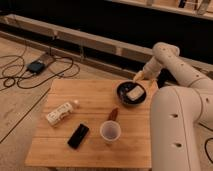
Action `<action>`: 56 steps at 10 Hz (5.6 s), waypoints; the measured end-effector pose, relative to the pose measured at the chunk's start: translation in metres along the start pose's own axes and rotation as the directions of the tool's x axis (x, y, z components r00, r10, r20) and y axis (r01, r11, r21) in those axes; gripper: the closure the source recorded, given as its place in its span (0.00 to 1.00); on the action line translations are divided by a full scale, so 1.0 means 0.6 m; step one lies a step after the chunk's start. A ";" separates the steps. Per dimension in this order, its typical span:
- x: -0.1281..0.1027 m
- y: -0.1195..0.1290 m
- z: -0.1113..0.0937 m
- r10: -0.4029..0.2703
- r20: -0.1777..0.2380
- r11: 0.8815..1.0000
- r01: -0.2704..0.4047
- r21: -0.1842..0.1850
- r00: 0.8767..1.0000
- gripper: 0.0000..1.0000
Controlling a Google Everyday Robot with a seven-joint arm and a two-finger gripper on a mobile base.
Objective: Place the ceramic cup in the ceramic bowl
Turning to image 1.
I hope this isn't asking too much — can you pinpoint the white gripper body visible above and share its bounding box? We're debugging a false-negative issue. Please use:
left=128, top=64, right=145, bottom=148
left=143, top=58, right=163, bottom=80

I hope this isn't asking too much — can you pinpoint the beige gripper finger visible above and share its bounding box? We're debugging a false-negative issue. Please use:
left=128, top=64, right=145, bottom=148
left=133, top=71, right=145, bottom=82

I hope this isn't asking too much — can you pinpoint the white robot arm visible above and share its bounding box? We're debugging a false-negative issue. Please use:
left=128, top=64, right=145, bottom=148
left=135, top=42, right=213, bottom=171

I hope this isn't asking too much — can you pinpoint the black ceramic bowl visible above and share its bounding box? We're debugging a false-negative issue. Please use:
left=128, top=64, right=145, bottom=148
left=116, top=81, right=146, bottom=106

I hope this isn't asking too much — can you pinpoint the small brown object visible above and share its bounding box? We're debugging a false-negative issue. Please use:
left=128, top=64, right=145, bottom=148
left=108, top=108, right=118, bottom=121

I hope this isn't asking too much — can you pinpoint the wooden table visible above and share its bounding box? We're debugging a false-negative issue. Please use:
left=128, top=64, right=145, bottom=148
left=25, top=79, right=157, bottom=169

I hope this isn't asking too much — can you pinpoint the black rectangular remote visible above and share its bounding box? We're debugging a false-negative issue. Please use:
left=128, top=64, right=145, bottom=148
left=68, top=124, right=89, bottom=149

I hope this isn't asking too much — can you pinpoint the dark power adapter box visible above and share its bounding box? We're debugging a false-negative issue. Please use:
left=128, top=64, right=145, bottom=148
left=27, top=61, right=45, bottom=74

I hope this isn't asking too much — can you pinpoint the black floor cable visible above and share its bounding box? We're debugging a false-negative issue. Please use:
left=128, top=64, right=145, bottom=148
left=0, top=39, right=81, bottom=90

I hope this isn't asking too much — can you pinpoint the black cable at right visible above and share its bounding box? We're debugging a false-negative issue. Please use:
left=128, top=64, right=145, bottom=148
left=198, top=121, right=213, bottom=160

